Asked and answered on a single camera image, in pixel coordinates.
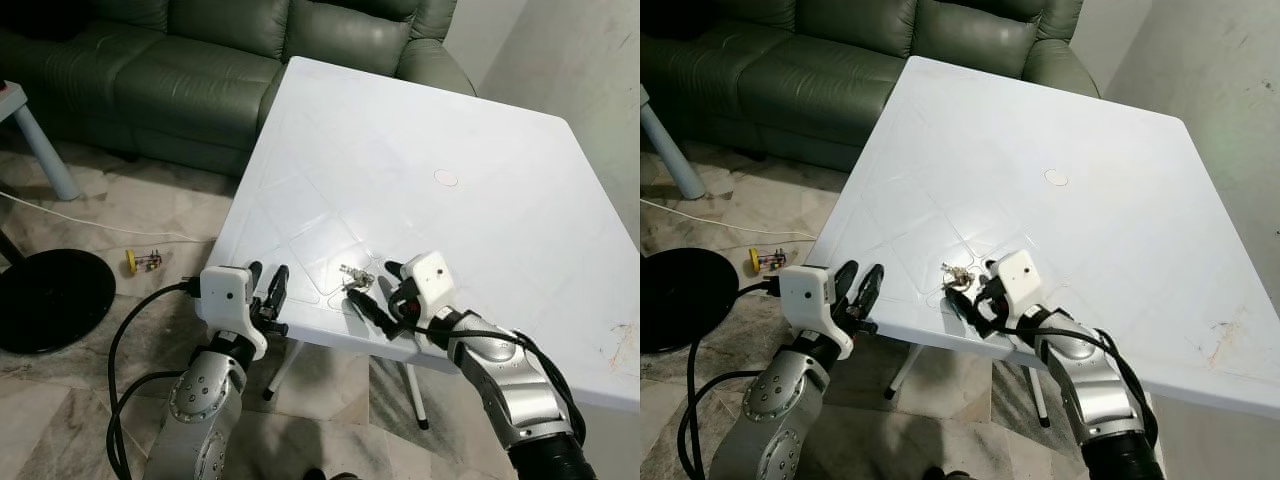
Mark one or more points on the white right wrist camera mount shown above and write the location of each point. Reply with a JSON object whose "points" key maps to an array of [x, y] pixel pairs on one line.
{"points": [[1020, 275], [432, 275]]}

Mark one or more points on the white plastic table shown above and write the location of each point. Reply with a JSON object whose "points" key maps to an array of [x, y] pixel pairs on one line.
{"points": [[450, 120], [1080, 110]]}

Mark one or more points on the dark robot foot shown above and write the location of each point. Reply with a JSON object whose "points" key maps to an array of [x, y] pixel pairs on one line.
{"points": [[335, 476], [950, 476]]}

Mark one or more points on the black round base plate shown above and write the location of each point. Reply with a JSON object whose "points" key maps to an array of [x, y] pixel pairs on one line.
{"points": [[685, 300], [50, 300]]}

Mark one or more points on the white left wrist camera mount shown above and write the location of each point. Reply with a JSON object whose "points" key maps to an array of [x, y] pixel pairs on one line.
{"points": [[225, 295], [805, 295]]}

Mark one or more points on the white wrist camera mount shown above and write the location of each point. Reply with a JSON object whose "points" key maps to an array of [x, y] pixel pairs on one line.
{"points": [[805, 295], [1020, 275], [432, 275], [225, 295]]}

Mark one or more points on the stool with grey leg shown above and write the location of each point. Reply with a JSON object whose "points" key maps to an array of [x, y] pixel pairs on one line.
{"points": [[45, 150], [675, 150]]}

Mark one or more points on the round white table cap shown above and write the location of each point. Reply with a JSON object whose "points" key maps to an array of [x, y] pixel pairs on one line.
{"points": [[1055, 177], [446, 178]]}

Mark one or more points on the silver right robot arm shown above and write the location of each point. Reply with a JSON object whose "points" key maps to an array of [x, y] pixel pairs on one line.
{"points": [[1095, 385], [520, 390]]}

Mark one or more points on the small yellow floor item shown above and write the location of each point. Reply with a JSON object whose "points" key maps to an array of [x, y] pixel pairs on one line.
{"points": [[755, 260], [132, 262]]}

